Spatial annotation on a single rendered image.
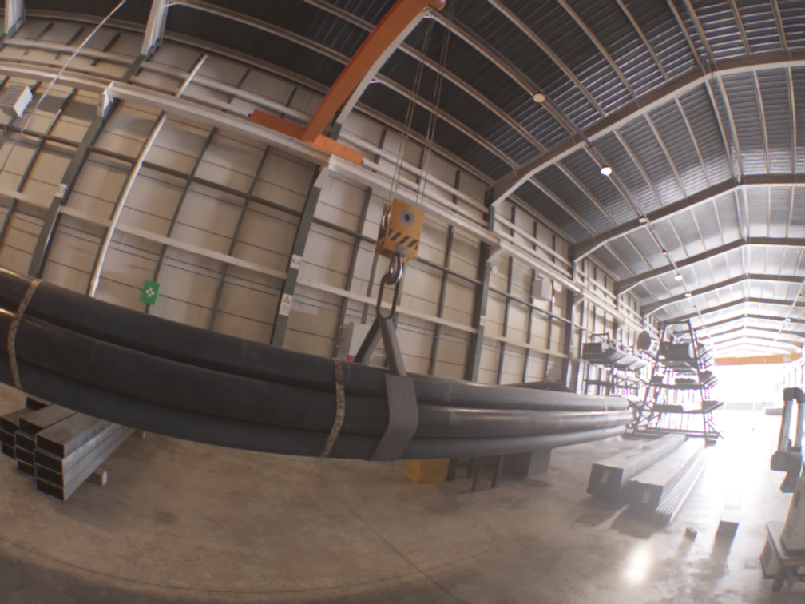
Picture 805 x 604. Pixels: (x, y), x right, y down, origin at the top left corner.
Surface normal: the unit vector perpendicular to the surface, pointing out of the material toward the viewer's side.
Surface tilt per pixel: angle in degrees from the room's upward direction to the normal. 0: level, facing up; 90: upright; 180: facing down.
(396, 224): 90
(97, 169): 90
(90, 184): 90
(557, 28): 170
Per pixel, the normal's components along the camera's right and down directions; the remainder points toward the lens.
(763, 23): -0.25, 0.97
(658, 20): -0.07, 0.94
